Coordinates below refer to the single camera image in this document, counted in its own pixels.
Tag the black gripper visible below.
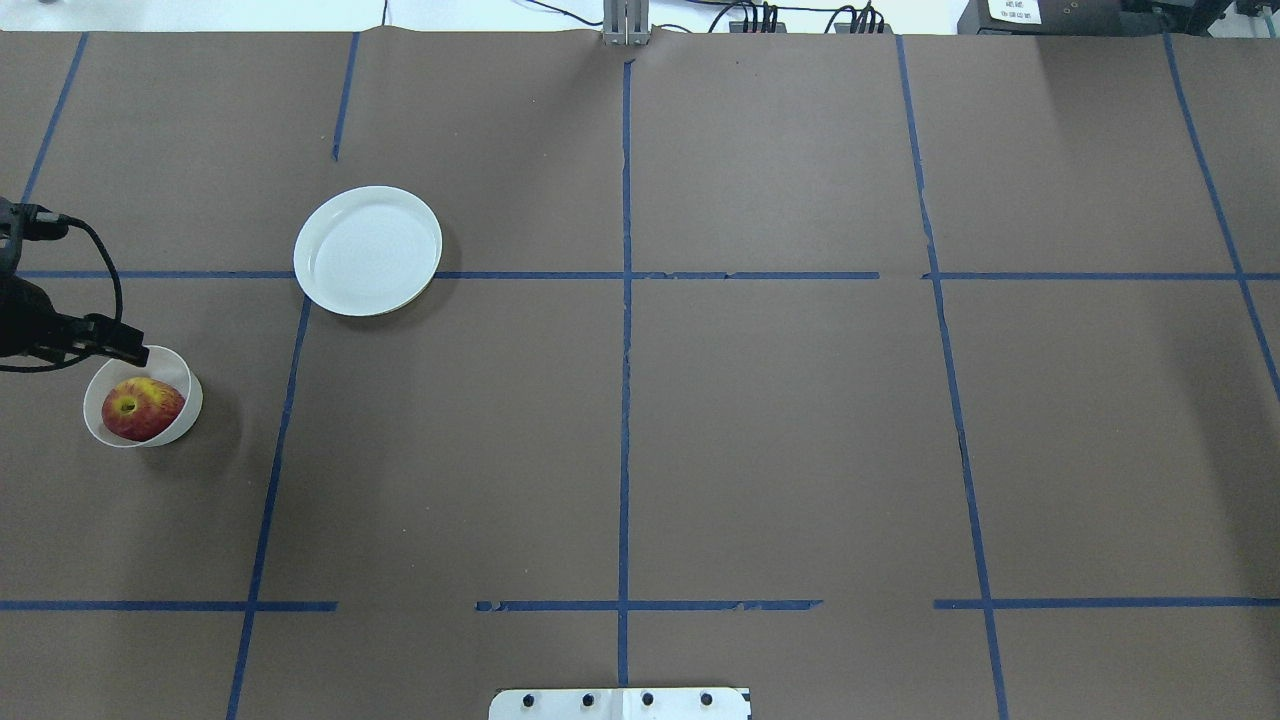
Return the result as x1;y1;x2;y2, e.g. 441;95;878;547
1;275;150;366

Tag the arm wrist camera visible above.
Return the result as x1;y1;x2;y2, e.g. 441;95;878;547
1;197;70;279

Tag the red yellow apple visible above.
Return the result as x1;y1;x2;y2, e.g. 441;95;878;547
100;375;186;442

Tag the black box device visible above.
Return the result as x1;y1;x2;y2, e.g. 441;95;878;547
956;1;1166;37

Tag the white small bowl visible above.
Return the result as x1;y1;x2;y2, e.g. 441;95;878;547
82;345;204;448

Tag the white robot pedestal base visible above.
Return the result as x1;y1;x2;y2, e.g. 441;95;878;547
488;687;753;719

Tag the aluminium frame post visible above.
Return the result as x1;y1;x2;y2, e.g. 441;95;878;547
602;0;652;46

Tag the white round plate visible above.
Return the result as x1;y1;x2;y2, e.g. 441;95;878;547
292;184;444;316

